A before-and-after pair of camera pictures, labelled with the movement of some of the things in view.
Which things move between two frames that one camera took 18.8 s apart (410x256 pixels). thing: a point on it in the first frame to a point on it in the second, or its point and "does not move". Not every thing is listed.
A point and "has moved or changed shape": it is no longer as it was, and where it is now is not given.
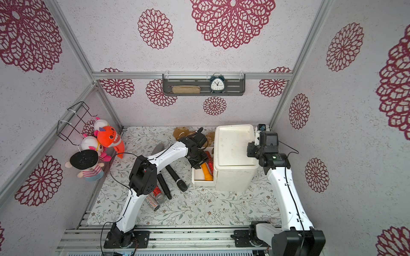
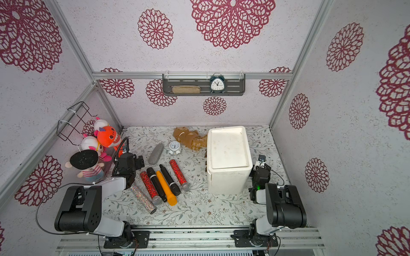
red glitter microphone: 158,195 has moved or changed shape
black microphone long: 164,185 has moved or changed shape
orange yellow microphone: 207,174 to 171,199
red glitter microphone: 210,162 to 185,185
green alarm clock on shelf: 217,84 does not move
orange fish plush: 108,137 does not move
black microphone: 181,183 to 175,189
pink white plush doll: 92,143 does not move
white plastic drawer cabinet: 235,170 has moved or changed shape
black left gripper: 198,165 to 139,162
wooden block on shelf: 186,89 does not move
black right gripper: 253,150 to 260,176
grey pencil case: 159,147 does not move
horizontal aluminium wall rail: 126,73 does not move
